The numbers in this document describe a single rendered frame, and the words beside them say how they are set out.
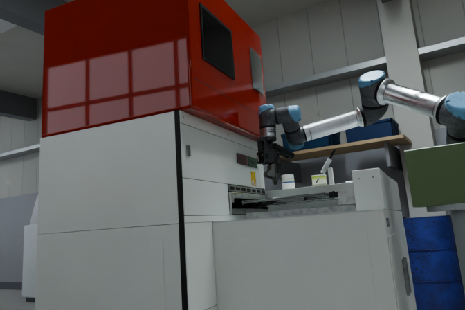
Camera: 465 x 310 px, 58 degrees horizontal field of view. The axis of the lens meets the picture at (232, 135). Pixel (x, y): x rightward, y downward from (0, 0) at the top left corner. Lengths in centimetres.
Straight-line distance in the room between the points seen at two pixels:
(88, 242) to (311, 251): 83
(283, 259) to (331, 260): 17
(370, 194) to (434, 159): 26
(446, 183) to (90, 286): 132
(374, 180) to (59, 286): 124
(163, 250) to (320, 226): 55
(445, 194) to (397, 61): 304
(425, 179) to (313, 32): 381
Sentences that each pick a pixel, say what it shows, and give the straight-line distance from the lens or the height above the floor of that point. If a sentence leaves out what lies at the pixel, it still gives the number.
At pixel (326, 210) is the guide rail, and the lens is 177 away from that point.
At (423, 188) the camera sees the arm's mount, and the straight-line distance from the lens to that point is 161.
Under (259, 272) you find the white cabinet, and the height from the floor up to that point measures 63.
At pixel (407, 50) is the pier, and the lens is 456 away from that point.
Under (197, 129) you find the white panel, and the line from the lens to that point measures 162.
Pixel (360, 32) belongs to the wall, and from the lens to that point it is 505.
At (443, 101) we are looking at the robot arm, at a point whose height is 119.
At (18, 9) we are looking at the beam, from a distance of 473.
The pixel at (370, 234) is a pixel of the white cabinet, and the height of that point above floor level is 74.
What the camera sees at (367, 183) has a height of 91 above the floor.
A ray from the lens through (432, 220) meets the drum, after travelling 386.
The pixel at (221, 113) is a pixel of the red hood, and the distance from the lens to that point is 172.
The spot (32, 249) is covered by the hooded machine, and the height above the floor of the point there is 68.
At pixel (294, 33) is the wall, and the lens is 534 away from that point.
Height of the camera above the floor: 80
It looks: 12 degrees up
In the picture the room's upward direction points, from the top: 4 degrees counter-clockwise
